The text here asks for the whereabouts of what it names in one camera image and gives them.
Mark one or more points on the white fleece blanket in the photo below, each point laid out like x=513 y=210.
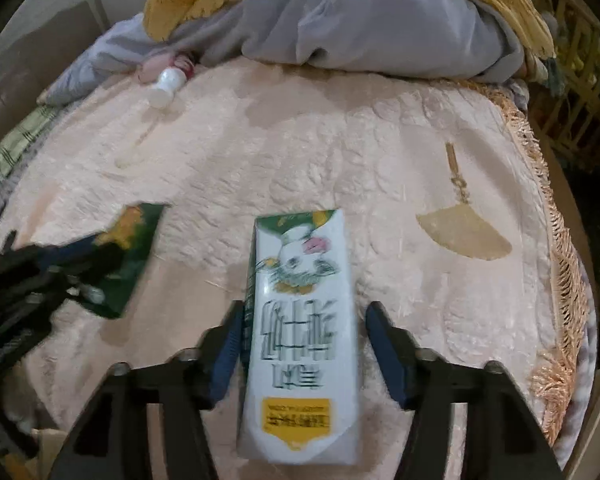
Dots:
x=582 y=340

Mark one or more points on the grey blanket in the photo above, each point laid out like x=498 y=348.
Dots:
x=355 y=25

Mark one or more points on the green snack packet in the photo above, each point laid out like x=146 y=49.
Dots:
x=135 y=260

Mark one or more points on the white plastic bin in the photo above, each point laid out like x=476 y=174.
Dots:
x=592 y=425

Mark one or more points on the white milk carton cow print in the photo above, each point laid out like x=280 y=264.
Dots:
x=300 y=285

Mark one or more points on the green plaid cloth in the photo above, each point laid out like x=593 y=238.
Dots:
x=25 y=140

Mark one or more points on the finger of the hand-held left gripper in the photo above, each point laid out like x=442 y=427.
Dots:
x=60 y=257
x=95 y=272

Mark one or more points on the pink cloth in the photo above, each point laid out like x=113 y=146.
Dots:
x=152 y=66

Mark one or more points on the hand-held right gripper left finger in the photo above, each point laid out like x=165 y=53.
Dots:
x=227 y=350

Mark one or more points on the wooden bed frame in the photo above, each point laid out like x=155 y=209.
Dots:
x=575 y=210

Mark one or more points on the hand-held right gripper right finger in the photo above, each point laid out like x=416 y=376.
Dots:
x=387 y=355

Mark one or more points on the wooden crib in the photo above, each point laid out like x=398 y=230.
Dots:
x=580 y=85

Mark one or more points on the white bottle with red label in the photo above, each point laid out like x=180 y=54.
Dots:
x=165 y=85

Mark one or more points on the pink embroidered fringed bedspread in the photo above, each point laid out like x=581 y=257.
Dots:
x=330 y=135

